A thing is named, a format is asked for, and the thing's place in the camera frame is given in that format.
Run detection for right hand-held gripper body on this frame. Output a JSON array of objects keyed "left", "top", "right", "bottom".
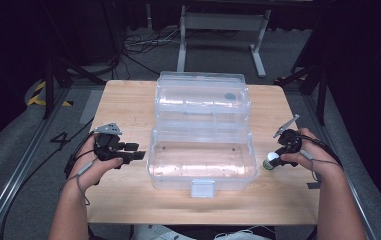
[{"left": 272, "top": 114, "right": 303, "bottom": 156}]

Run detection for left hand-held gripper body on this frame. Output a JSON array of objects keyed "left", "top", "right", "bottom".
[{"left": 92, "top": 122, "right": 128, "bottom": 162}]

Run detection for small white-capped green bottle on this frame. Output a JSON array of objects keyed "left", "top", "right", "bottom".
[{"left": 262, "top": 151, "right": 279, "bottom": 172}]

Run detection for clear plastic storage box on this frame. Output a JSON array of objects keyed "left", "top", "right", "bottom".
[{"left": 146, "top": 70, "right": 260, "bottom": 199}]

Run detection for person's left hand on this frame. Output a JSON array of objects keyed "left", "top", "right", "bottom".
[{"left": 67, "top": 134, "right": 125, "bottom": 192}]

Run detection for person's right hand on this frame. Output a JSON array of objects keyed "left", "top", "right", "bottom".
[{"left": 289, "top": 128, "right": 344, "bottom": 183}]

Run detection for black tripod stand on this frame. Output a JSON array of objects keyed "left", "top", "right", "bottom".
[
  {"left": 274, "top": 63, "right": 329, "bottom": 127},
  {"left": 42, "top": 56, "right": 107, "bottom": 120}
]

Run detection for person's light patterned clothing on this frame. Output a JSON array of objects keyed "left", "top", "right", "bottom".
[{"left": 131, "top": 224, "right": 279, "bottom": 240}]

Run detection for yellow and black floor tape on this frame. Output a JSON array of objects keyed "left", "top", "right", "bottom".
[{"left": 26, "top": 80, "right": 75, "bottom": 108}]

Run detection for grey right wrist strap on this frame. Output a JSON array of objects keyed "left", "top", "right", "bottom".
[{"left": 299, "top": 149, "right": 345, "bottom": 182}]

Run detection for grey wrist strap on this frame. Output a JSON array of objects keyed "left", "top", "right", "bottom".
[
  {"left": 299, "top": 149, "right": 345, "bottom": 182},
  {"left": 57, "top": 158, "right": 99, "bottom": 206}
]

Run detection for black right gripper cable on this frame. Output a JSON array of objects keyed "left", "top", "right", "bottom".
[{"left": 296, "top": 133, "right": 344, "bottom": 168}]

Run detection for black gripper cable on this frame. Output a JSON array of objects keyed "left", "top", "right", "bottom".
[
  {"left": 296, "top": 133, "right": 344, "bottom": 168},
  {"left": 63, "top": 131, "right": 96, "bottom": 181}
]

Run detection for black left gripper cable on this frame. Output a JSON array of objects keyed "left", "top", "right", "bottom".
[{"left": 63, "top": 131, "right": 96, "bottom": 181}]

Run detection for grey left wrist strap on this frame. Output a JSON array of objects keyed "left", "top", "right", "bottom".
[{"left": 57, "top": 158, "right": 99, "bottom": 206}]

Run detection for aluminium floor rail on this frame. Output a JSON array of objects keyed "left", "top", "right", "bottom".
[
  {"left": 0, "top": 88, "right": 72, "bottom": 240},
  {"left": 302, "top": 93, "right": 381, "bottom": 240}
]

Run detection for black floor cable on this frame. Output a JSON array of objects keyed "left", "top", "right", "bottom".
[{"left": 0, "top": 117, "right": 95, "bottom": 240}]

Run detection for tangle of floor cables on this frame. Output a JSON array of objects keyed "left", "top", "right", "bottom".
[{"left": 121, "top": 26, "right": 182, "bottom": 83}]

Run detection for white metal desk frame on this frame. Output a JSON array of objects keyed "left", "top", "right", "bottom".
[{"left": 176, "top": 4, "right": 272, "bottom": 79}]

